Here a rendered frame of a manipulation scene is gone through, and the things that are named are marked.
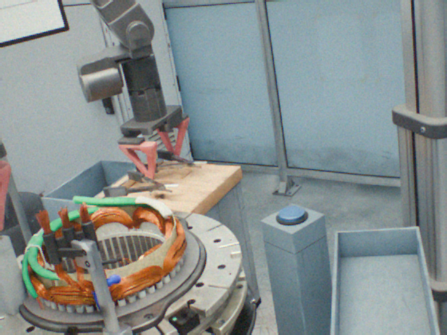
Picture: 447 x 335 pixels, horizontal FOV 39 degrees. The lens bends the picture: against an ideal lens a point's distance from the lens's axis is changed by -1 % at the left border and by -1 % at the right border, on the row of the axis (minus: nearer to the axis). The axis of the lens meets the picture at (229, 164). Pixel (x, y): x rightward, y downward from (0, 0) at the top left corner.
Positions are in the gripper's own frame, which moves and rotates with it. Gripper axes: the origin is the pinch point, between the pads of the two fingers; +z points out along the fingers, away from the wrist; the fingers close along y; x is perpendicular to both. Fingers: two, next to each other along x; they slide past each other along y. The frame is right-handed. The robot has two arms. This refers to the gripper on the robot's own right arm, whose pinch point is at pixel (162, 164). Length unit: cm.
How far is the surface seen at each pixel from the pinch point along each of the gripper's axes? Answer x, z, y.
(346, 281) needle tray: 38.8, 5.4, 18.2
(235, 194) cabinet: 12.2, 6.1, -2.2
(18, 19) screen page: -67, -20, -39
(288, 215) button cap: 26.2, 3.8, 6.5
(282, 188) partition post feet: -74, 110, -189
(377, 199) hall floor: -23, 114, -192
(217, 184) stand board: 12.0, 1.9, 2.2
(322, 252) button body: 30.1, 11.0, 4.6
